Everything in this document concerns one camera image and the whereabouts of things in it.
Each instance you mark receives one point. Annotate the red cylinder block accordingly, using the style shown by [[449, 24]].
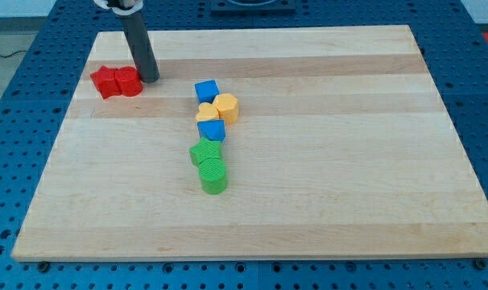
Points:
[[128, 81]]

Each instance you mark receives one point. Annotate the red star block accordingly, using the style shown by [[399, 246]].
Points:
[[105, 82]]

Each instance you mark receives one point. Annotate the blue pentagon block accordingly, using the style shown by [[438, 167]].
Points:
[[213, 130]]

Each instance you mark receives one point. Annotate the green star block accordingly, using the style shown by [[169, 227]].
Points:
[[205, 149]]

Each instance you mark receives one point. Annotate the green cylinder block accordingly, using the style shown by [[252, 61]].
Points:
[[212, 173]]

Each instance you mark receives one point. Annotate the yellow hexagon block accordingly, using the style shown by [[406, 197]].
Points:
[[228, 107]]

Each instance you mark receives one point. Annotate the yellow heart block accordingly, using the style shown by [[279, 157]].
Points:
[[207, 112]]

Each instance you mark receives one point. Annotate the blue cube block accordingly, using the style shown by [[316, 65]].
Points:
[[206, 91]]

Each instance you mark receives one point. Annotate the light wooden board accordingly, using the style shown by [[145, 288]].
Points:
[[343, 149]]

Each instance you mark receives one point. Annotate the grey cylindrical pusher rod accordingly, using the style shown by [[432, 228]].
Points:
[[140, 47]]

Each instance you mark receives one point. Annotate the white rod mount collar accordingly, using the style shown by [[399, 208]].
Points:
[[120, 7]]

